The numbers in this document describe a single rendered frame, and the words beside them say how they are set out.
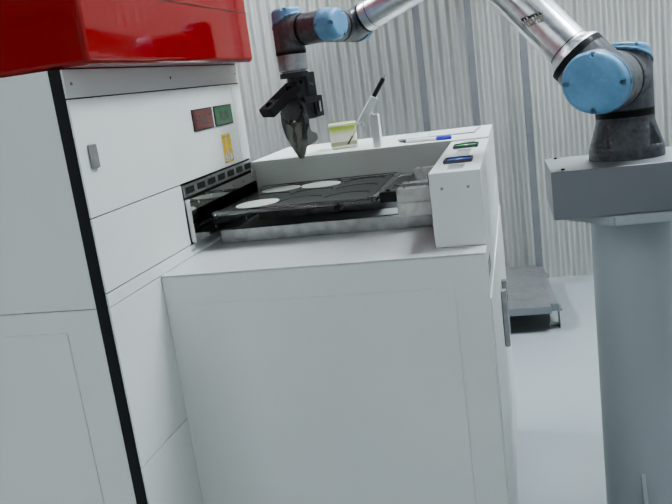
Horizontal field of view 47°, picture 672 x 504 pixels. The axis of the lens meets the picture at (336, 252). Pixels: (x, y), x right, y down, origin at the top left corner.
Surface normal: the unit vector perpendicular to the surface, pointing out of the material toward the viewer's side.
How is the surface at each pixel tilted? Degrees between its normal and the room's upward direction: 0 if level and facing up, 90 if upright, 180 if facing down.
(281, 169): 90
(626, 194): 90
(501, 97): 90
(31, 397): 90
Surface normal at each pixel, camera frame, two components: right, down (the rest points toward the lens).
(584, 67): -0.49, 0.32
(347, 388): -0.22, 0.24
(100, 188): 0.97, -0.07
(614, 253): -0.71, 0.24
